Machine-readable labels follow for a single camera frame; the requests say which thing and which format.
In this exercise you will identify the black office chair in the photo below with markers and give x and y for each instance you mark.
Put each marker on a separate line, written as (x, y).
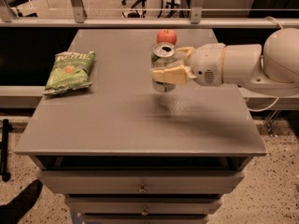
(137, 9)

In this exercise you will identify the middle grey drawer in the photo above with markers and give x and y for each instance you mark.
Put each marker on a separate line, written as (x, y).
(138, 205)

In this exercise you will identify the bottom grey drawer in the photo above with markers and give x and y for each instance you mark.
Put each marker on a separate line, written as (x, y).
(150, 219)

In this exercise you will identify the grey drawer cabinet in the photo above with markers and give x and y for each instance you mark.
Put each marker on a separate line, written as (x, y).
(122, 124)

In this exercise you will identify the top grey drawer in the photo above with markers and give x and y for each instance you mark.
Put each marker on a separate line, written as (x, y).
(140, 182)

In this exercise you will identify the metal railing beam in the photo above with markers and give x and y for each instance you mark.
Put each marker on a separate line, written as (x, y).
(75, 15)

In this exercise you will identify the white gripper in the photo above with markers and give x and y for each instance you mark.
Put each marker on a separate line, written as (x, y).
(206, 62)

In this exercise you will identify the red apple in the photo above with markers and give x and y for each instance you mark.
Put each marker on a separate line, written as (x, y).
(167, 35)

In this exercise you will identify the green kettle chips bag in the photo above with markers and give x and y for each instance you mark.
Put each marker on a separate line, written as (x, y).
(70, 72)

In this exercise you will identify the silver green 7up can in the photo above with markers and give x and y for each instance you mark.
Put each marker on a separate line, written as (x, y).
(161, 56)

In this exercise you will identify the black stand left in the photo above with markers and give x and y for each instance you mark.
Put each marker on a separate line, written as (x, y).
(6, 129)

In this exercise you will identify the black shoe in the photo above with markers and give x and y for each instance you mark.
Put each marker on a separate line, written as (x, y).
(13, 212)

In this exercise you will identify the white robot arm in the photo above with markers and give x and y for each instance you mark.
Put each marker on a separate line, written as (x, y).
(270, 69)

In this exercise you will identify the grey drawer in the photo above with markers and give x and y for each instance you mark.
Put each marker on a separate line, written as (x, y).
(150, 219)
(140, 182)
(138, 205)

